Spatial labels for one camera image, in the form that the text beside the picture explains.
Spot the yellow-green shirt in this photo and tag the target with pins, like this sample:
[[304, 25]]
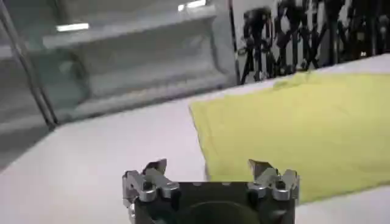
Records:
[[298, 131]]

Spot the open white shelf rack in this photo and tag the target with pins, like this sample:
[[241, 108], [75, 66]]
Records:
[[146, 64]]

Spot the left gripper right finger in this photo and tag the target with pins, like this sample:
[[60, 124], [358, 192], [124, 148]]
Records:
[[274, 182]]

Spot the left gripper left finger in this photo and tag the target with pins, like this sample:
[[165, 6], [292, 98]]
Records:
[[143, 182]]

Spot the glass-door white shelf cabinet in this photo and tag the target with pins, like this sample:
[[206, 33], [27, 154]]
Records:
[[30, 76]]

